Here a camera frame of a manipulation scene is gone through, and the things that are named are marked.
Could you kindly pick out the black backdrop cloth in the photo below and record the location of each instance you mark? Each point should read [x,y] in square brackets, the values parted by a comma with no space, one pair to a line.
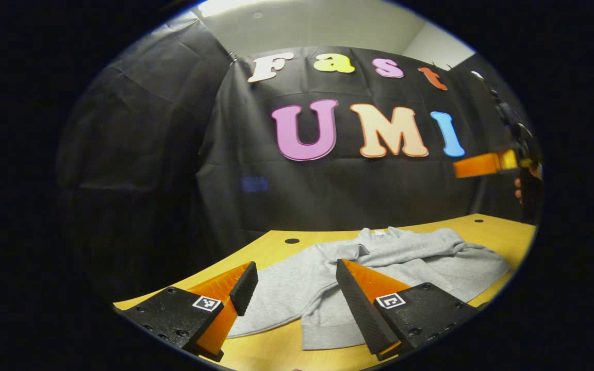
[359,190]

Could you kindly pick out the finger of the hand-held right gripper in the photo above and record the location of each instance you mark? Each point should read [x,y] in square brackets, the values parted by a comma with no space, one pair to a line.
[477,165]

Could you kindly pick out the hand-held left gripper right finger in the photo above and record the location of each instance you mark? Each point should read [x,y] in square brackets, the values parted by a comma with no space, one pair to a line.
[360,309]

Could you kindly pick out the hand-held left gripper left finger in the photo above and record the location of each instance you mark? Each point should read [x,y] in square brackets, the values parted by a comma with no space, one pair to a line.
[244,289]

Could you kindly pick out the grey sweatshirt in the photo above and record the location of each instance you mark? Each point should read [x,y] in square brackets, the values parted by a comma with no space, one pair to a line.
[286,293]

